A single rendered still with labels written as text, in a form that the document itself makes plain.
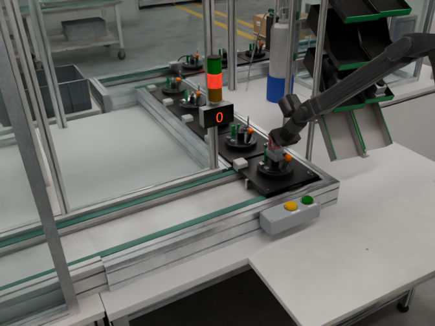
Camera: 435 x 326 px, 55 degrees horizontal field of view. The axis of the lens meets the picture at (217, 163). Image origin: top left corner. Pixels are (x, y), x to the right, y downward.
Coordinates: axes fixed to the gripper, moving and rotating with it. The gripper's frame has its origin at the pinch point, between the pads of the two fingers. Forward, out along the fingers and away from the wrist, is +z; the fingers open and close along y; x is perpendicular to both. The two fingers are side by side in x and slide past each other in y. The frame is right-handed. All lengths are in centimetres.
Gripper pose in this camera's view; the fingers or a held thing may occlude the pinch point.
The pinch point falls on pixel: (276, 145)
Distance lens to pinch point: 159.1
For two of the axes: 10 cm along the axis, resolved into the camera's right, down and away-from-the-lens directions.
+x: 3.9, 8.8, -2.9
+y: -8.8, 2.5, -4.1
